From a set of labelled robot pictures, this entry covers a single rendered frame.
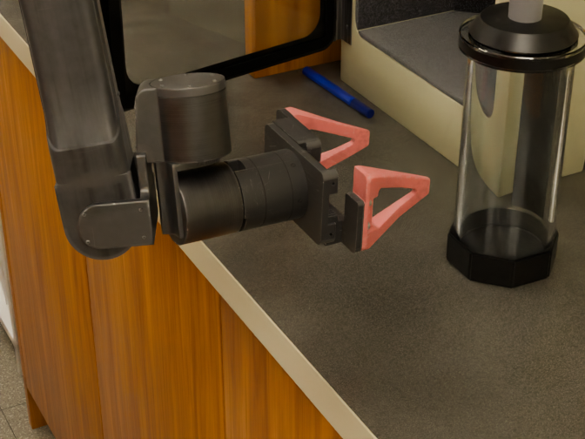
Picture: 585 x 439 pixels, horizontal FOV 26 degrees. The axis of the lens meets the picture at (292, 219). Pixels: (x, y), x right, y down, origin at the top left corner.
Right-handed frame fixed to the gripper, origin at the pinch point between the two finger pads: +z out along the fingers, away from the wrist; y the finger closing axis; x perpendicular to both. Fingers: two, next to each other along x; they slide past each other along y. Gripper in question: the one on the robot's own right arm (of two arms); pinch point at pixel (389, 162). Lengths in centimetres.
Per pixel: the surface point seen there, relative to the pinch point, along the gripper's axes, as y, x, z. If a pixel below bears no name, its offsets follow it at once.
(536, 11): -0.8, -11.7, 12.8
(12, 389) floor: 123, 107, -5
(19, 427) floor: 112, 108, -7
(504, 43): -1.7, -9.7, 9.2
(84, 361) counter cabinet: 70, 65, -6
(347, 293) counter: 2.1, 13.8, -2.0
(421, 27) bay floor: 36.4, 5.0, 26.7
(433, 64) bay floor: 26.8, 5.2, 22.0
